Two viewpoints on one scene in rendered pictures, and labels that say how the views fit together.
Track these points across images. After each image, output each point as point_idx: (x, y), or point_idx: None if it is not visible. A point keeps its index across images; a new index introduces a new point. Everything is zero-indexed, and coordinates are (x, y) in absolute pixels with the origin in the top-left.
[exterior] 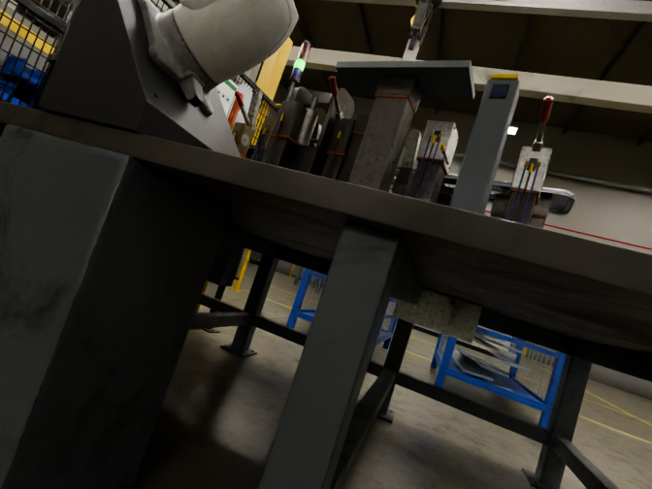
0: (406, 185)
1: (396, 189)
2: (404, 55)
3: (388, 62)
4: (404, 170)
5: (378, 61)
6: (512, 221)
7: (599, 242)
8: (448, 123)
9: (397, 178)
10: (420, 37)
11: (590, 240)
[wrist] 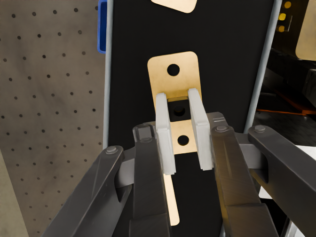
0: (287, 82)
1: (288, 64)
2: (156, 103)
3: (106, 62)
4: (303, 76)
5: (106, 28)
6: (3, 160)
7: (11, 184)
8: (259, 184)
9: (297, 64)
10: (218, 194)
11: (11, 181)
